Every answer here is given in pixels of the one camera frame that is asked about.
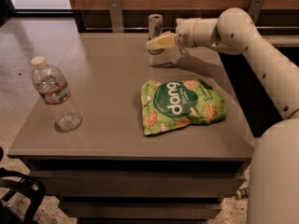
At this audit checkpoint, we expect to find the clear plastic water bottle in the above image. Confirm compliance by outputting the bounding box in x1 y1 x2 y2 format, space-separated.
31 56 82 133

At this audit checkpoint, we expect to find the right metal wall bracket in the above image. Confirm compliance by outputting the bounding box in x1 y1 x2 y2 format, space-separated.
247 0 264 23

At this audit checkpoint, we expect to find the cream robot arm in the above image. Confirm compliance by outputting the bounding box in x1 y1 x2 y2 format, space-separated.
147 7 299 224

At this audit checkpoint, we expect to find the green dang chips bag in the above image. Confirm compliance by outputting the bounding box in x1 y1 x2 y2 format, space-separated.
141 79 226 135

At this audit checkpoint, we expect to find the white power strip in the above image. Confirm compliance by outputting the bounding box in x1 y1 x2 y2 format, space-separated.
235 188 249 200

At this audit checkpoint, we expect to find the metal wall bracket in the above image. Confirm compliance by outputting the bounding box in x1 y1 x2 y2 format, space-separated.
108 0 124 33
247 0 264 23

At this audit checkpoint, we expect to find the grey drawer cabinet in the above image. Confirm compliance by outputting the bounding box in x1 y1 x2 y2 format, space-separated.
26 156 249 224

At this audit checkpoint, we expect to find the black chair base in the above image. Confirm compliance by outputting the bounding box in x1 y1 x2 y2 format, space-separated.
0 147 47 224

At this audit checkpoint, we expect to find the left metal wall bracket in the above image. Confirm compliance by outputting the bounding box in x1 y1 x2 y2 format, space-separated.
108 0 124 33

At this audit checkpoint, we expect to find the silver redbull can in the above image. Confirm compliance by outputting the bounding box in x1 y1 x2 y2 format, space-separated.
148 13 164 55

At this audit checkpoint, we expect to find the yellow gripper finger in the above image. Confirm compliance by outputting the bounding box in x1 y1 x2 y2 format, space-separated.
155 31 173 39
146 35 178 49

